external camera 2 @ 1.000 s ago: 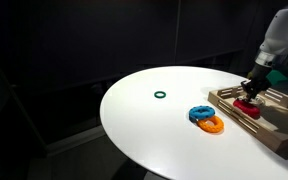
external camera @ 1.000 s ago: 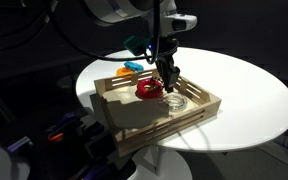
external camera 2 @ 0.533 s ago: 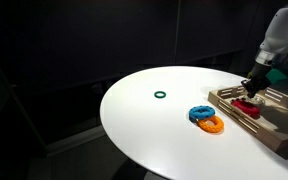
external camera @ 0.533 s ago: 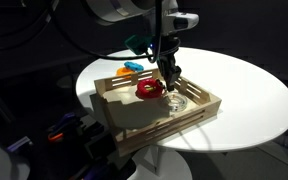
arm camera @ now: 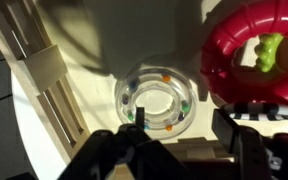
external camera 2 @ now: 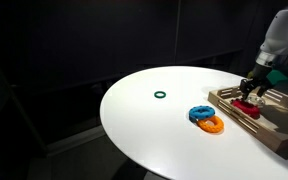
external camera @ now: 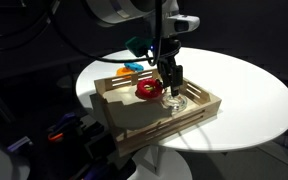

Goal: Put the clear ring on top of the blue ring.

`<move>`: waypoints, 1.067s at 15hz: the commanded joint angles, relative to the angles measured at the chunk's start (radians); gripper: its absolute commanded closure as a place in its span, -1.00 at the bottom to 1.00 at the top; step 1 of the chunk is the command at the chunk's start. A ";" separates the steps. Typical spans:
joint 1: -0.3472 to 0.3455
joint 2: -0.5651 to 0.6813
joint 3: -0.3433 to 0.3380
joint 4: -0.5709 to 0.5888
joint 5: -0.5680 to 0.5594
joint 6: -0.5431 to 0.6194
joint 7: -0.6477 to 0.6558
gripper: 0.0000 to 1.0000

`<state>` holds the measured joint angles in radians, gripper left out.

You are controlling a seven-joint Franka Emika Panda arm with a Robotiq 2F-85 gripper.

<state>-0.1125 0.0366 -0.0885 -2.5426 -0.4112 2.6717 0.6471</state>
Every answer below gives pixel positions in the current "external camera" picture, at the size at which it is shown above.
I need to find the teal gripper mount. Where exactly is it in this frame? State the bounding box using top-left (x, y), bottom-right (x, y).
top-left (124, 35), bottom-right (153, 58)

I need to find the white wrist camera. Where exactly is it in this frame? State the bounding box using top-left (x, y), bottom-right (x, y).
top-left (166, 14), bottom-right (201, 34)

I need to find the orange and blue toy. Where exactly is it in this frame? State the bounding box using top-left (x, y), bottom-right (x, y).
top-left (123, 61), bottom-right (145, 73)

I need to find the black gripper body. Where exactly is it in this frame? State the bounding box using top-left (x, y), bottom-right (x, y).
top-left (153, 33), bottom-right (182, 68)

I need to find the clear glass cup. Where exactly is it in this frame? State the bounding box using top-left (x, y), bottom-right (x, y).
top-left (159, 92), bottom-right (188, 113)

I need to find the purple clamp handle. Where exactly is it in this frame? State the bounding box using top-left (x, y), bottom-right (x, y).
top-left (7, 135), bottom-right (32, 153)
top-left (55, 112), bottom-right (78, 129)
top-left (83, 159), bottom-right (109, 180)

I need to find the black cable bundle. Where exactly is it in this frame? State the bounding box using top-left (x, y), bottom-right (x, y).
top-left (0, 0), bottom-right (57, 52)

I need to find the slatted wooden tray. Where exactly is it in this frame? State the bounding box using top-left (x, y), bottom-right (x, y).
top-left (93, 68), bottom-right (223, 158)

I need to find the orange studded ring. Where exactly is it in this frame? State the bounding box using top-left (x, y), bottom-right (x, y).
top-left (115, 66), bottom-right (135, 77)

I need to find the white table pedestal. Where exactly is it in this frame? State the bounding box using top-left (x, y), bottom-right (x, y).
top-left (130, 144), bottom-right (193, 180)

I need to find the grey round surface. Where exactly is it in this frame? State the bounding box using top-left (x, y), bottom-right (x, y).
top-left (0, 128), bottom-right (31, 180)

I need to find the red studded ring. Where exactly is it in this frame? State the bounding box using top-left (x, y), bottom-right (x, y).
top-left (134, 78), bottom-right (164, 101)

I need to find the orange clamp handle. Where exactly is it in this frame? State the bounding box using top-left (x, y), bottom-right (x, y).
top-left (47, 132), bottom-right (65, 143)

